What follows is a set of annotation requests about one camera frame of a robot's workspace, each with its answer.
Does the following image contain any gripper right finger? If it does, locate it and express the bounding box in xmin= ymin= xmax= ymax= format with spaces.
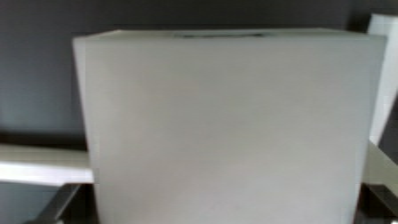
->
xmin=360 ymin=184 xmax=398 ymax=224

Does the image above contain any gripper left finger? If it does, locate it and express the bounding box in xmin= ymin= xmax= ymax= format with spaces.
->
xmin=24 ymin=183 xmax=97 ymax=224

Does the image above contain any white U-shaped fence frame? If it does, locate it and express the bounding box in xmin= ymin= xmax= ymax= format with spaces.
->
xmin=0 ymin=14 xmax=398 ymax=195

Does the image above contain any white tagged cabinet top block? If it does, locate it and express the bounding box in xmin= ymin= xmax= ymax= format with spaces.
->
xmin=74 ymin=29 xmax=386 ymax=224

